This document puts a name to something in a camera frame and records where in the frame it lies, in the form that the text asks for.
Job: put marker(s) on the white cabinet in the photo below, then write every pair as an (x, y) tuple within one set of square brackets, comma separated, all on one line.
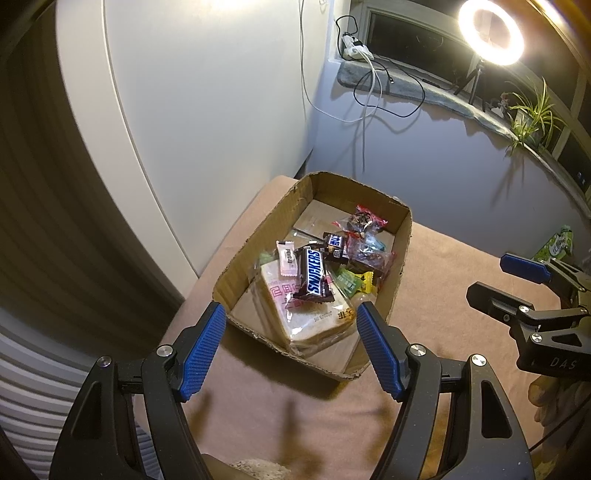
[(207, 138)]

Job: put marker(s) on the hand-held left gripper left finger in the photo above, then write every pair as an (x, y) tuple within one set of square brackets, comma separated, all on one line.
[(203, 350)]

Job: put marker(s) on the bread packet with pink print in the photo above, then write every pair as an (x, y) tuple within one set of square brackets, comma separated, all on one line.
[(314, 330)]

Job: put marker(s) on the small white pink sachet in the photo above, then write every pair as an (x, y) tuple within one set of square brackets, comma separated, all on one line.
[(287, 258)]

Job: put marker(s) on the cardboard box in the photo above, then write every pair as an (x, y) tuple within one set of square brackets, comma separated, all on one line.
[(323, 189)]

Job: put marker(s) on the white ribbed panel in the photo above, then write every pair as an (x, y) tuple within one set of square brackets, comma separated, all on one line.
[(37, 392)]

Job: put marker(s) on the yellow candy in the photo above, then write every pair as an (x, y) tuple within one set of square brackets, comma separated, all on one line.
[(368, 281)]

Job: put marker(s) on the potted spider plant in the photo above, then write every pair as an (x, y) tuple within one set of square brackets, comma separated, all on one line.
[(531, 115)]

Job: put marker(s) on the black tripod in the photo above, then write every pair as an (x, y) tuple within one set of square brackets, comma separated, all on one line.
[(475, 83)]

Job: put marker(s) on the person's right hand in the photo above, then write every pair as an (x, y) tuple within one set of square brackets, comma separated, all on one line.
[(554, 397)]

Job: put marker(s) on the grey stone windowsill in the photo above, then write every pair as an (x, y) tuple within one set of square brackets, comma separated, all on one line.
[(415, 92)]

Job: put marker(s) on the large brown chocolate bar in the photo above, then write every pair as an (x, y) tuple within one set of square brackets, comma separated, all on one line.
[(314, 277)]

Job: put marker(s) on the small dark chocolate bar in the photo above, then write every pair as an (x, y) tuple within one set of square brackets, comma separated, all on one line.
[(336, 244)]

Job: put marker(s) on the white power strip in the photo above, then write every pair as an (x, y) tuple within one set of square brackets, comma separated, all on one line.
[(355, 46)]

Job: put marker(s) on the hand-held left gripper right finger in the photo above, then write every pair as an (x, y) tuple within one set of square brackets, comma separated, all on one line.
[(378, 350)]

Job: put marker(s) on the green printed carton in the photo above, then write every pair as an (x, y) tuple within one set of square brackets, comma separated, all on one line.
[(556, 244)]

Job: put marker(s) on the pale knit fabric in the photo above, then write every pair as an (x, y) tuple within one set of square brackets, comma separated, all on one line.
[(258, 468)]

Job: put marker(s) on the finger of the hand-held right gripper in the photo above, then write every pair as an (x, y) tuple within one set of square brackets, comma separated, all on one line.
[(489, 297), (526, 267)]

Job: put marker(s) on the window frame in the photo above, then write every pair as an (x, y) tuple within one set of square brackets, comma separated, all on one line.
[(577, 87)]

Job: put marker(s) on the dark snack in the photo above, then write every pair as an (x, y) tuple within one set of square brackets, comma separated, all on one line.
[(369, 261)]

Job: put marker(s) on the green candy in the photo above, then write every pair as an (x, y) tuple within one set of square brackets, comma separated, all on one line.
[(347, 282)]

